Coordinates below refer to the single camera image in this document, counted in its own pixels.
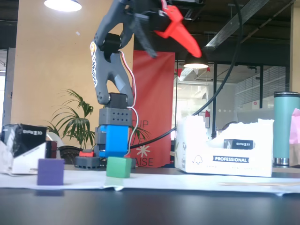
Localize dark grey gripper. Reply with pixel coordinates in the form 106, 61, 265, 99
126, 0, 203, 59

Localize black and white box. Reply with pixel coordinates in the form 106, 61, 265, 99
0, 123, 47, 174

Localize black pendant lamp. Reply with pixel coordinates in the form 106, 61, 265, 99
183, 50, 209, 69

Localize black steel ceiling beam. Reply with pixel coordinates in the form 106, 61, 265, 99
202, 0, 296, 51

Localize red standing banner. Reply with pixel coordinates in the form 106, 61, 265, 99
132, 50, 176, 167

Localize white glowing pendant lamp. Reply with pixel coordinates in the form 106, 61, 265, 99
44, 0, 83, 12

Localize white cardboard napkin box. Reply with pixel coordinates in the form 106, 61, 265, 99
174, 115, 275, 178

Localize green palm plant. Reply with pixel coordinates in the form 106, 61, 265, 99
45, 88, 96, 150

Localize green cube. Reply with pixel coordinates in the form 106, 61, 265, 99
105, 156, 133, 178

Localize white paper sheet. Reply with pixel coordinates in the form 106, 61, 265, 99
0, 167, 300, 197

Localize white chair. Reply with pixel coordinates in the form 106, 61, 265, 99
45, 131, 64, 165

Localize teal thermos bottle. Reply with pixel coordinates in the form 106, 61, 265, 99
273, 91, 300, 166

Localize dark plant pot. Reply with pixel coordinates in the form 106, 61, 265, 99
60, 145, 83, 165

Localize black flat device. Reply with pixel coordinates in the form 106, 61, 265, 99
46, 140, 58, 158

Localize pink paper bag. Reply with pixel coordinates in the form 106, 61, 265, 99
288, 108, 300, 145

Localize brown paper bag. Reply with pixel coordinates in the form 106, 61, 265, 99
288, 143, 300, 167

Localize purple cube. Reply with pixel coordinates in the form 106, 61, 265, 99
37, 158, 65, 186

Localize red white servo wire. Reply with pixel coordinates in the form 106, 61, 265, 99
118, 50, 139, 158

